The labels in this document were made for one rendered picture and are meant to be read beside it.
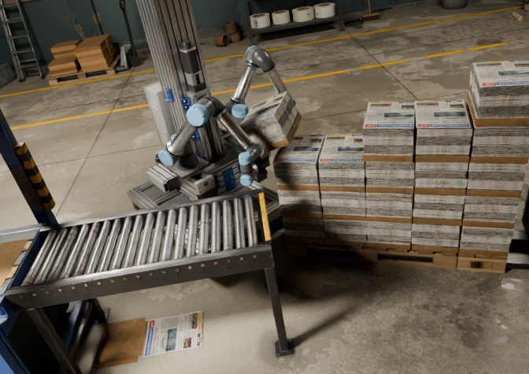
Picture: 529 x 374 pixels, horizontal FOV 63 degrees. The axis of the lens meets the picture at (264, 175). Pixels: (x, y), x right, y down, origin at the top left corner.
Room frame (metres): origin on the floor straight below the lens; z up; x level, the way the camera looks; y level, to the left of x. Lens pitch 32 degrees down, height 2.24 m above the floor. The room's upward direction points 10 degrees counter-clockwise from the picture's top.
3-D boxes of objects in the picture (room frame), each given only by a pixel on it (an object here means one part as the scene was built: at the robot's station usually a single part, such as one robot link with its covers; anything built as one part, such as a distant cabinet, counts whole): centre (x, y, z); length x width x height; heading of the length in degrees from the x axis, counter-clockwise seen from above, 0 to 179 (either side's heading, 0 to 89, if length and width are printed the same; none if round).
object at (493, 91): (2.14, -1.36, 0.65); 0.39 x 0.30 x 1.29; 160
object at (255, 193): (2.15, 0.70, 0.74); 1.34 x 0.05 x 0.12; 90
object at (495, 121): (2.14, -1.35, 0.63); 0.38 x 0.29 x 0.97; 160
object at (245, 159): (2.24, 0.09, 0.96); 0.11 x 0.08 x 0.11; 153
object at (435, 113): (2.23, -1.07, 1.06); 0.37 x 0.28 x 0.01; 160
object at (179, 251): (1.90, 0.51, 0.77); 0.47 x 0.05 x 0.05; 0
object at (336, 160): (2.39, -0.68, 0.42); 1.17 x 0.39 x 0.83; 70
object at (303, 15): (8.52, -1.05, 0.55); 1.80 x 0.70 x 1.09; 90
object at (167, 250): (1.89, 0.57, 0.77); 0.47 x 0.05 x 0.05; 0
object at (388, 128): (2.35, -0.81, 0.95); 0.38 x 0.29 x 0.23; 159
